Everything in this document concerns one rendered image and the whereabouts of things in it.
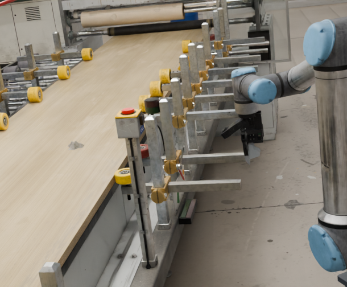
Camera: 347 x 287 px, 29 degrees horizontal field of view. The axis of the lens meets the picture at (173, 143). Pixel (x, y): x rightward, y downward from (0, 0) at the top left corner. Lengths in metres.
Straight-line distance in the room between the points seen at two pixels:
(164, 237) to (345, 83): 0.88
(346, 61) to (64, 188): 1.08
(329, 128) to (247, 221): 2.13
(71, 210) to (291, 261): 1.64
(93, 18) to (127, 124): 3.27
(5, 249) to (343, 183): 1.00
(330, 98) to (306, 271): 1.71
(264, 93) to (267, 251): 1.46
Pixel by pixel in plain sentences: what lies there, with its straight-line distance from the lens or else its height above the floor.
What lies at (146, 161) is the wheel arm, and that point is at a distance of 2.64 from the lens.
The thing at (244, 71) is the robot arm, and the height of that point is 1.20.
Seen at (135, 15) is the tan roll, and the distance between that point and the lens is 5.12.
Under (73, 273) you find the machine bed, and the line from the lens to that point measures 2.11.
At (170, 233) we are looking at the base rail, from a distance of 2.38.
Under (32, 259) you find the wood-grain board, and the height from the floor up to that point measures 0.90.
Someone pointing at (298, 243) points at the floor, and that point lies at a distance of 3.71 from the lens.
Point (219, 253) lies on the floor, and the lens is 3.66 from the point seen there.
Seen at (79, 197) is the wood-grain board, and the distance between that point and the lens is 2.28.
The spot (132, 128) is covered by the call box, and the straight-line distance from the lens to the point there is 1.98.
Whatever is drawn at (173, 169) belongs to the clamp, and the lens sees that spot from 2.56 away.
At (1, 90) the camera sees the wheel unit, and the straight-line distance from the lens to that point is 3.68.
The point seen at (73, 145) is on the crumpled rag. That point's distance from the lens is 2.76.
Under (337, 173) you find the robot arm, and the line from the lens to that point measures 1.94.
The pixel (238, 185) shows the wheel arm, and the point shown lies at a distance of 2.35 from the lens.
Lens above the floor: 1.78
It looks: 19 degrees down
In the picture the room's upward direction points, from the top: 7 degrees counter-clockwise
